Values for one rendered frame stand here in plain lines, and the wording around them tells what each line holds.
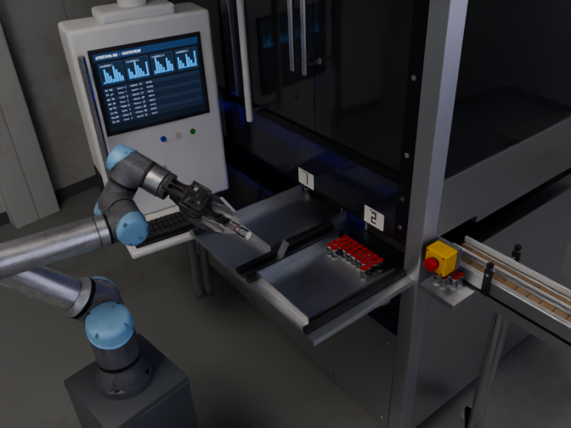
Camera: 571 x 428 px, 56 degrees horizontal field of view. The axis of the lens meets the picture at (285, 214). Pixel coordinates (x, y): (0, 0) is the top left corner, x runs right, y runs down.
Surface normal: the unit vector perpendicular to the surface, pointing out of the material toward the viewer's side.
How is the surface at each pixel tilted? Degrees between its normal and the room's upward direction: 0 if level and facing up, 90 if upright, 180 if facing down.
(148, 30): 90
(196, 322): 0
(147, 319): 0
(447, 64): 90
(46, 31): 90
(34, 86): 90
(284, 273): 0
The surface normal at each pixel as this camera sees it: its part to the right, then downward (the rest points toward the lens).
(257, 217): -0.04, -0.84
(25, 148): 0.71, 0.36
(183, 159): 0.49, 0.45
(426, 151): -0.80, 0.36
